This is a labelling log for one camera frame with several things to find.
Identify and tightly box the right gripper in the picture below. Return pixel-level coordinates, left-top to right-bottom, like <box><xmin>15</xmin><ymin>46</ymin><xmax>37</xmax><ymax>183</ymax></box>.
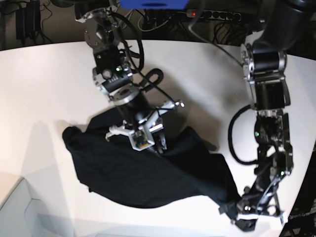
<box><xmin>105</xmin><ymin>95</ymin><xmax>185</xmax><ymax>154</ymax></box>

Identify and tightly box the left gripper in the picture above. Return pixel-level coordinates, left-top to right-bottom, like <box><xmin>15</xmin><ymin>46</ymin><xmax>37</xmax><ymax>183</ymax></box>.
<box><xmin>233</xmin><ymin>186</ymin><xmax>285</xmax><ymax>231</ymax></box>

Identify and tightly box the black graphic t-shirt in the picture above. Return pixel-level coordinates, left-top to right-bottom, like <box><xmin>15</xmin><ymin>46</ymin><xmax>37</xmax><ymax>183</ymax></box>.
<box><xmin>62</xmin><ymin>109</ymin><xmax>240</xmax><ymax>219</ymax></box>

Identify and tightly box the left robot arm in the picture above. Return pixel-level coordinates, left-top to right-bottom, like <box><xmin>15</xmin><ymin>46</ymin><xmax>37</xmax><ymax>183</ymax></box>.
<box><xmin>228</xmin><ymin>0</ymin><xmax>316</xmax><ymax>232</ymax></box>

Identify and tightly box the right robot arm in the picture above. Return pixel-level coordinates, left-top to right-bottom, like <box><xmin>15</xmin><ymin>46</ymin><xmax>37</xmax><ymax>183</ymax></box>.
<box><xmin>74</xmin><ymin>0</ymin><xmax>184</xmax><ymax>154</ymax></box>

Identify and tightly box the black power strip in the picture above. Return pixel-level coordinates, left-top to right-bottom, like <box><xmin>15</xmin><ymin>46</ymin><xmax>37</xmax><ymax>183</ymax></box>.
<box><xmin>200</xmin><ymin>10</ymin><xmax>242</xmax><ymax>22</ymax></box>

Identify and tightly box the blue box overhead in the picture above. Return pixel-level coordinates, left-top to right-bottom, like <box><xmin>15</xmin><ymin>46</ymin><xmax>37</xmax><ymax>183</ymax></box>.
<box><xmin>120</xmin><ymin>0</ymin><xmax>189</xmax><ymax>9</ymax></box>

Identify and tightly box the black device on floor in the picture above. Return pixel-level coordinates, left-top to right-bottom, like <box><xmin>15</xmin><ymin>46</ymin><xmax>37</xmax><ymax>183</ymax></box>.
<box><xmin>15</xmin><ymin>0</ymin><xmax>41</xmax><ymax>41</ymax></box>

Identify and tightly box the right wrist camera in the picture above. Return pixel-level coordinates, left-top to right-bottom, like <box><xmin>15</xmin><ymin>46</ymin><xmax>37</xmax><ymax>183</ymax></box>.
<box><xmin>129</xmin><ymin>127</ymin><xmax>155</xmax><ymax>151</ymax></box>

